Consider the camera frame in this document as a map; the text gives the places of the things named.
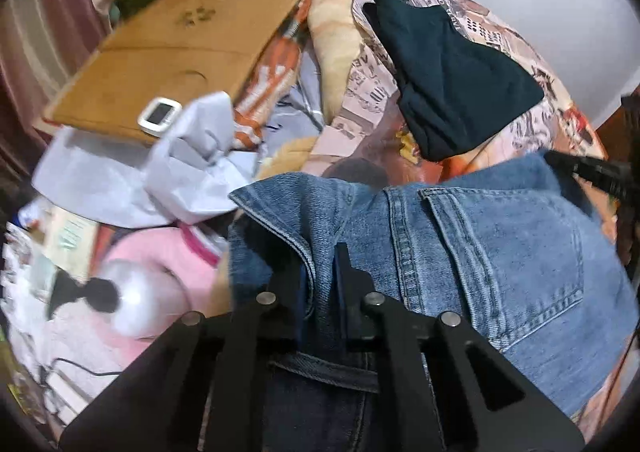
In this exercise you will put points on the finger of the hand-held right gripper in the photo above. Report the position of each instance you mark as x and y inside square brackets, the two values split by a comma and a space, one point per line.
[592, 169]

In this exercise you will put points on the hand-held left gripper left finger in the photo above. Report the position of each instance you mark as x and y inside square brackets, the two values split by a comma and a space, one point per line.
[248, 332]

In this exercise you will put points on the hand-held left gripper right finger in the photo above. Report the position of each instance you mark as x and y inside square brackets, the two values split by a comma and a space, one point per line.
[361, 317]

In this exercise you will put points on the blue denim pants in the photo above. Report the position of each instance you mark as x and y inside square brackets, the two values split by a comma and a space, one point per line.
[500, 257]

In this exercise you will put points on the white round device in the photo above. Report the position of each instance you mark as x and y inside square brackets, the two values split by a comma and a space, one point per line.
[145, 299]

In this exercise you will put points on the pink cloth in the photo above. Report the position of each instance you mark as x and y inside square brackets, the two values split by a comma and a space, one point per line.
[160, 252]

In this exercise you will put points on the dark green garment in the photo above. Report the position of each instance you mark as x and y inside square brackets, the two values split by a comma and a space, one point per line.
[450, 81]

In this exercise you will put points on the white plastic bag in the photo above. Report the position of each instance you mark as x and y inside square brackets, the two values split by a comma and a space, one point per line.
[190, 166]

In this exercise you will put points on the pale green booklet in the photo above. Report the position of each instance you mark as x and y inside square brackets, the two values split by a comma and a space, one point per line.
[70, 242]

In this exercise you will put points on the light grey cloth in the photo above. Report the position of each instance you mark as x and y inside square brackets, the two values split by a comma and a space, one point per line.
[295, 116]

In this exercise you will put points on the small white digital clock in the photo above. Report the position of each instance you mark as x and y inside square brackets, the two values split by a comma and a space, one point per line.
[159, 115]

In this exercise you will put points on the printed blanket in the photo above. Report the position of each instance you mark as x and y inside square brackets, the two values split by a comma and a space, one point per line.
[355, 81]

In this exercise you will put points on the wooden lap table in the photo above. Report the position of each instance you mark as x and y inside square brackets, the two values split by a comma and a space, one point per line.
[175, 56]

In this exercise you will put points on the pink curtain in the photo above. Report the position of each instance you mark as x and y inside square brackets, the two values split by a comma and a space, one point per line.
[45, 46]

